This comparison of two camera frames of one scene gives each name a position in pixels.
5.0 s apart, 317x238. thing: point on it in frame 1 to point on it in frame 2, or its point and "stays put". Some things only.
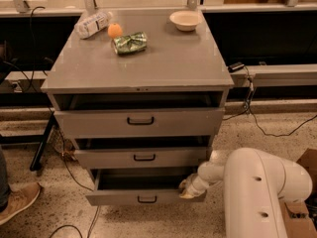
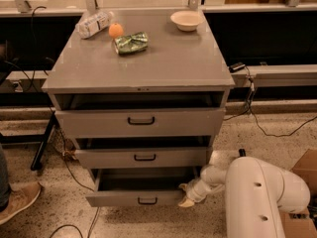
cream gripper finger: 185,194 to 186,202
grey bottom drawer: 140,186 stays put
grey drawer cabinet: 141,93 stays put
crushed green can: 132,43 stays put
